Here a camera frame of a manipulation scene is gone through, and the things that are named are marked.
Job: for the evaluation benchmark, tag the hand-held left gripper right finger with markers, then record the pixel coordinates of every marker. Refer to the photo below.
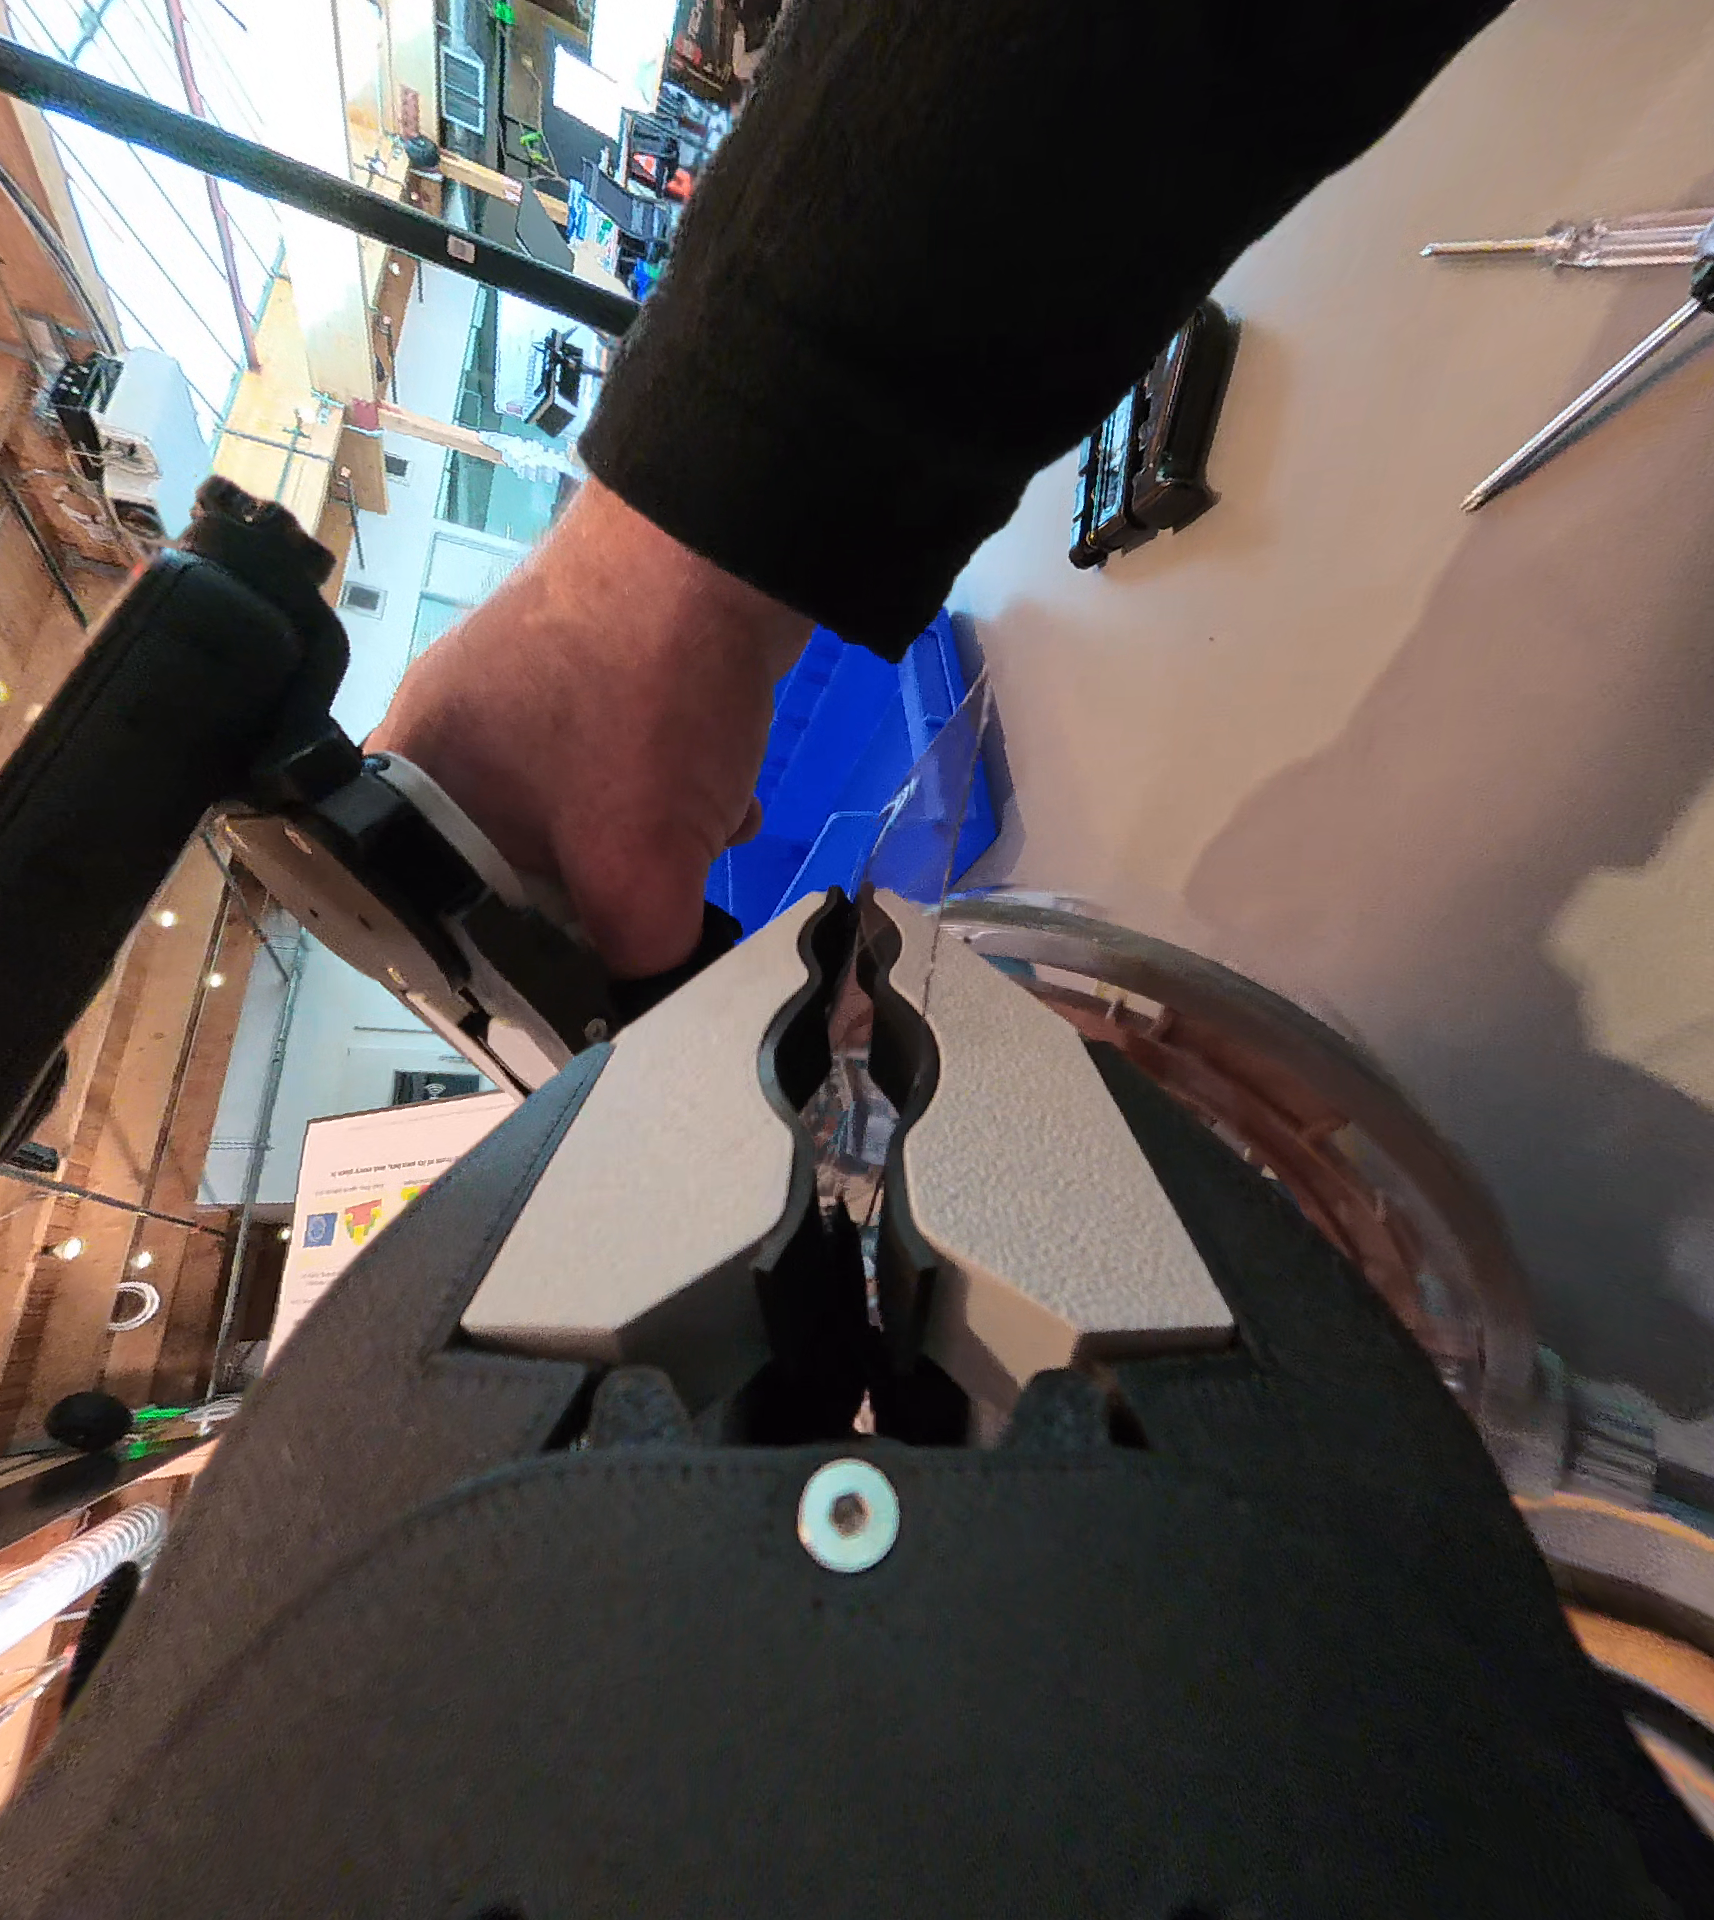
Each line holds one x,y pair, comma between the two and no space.
1066,1201

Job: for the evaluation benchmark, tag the person's right hand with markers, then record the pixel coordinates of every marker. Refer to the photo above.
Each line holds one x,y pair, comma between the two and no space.
601,721

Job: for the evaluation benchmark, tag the small metal rod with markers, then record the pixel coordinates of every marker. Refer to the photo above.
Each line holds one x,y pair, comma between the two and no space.
1591,405

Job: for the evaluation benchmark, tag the white instruction board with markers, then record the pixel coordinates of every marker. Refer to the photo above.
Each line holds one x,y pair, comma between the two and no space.
363,1187

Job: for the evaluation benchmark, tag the black ceiling pipe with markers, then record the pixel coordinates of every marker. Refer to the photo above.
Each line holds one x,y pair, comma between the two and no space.
273,165

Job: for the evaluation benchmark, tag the clear maze ball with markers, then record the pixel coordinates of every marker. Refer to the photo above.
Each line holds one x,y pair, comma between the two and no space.
1398,1140

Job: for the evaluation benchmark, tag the clear plastic shell piece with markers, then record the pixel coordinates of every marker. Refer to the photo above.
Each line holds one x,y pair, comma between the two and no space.
946,795

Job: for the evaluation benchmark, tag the blue plastic bin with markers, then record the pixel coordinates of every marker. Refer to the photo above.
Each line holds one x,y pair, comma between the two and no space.
826,749

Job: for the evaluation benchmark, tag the person's right forearm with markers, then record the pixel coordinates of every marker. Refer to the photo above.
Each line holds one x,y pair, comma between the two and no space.
946,272

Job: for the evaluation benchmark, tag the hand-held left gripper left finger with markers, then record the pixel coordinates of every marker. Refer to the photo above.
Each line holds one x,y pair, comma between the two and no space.
632,1201

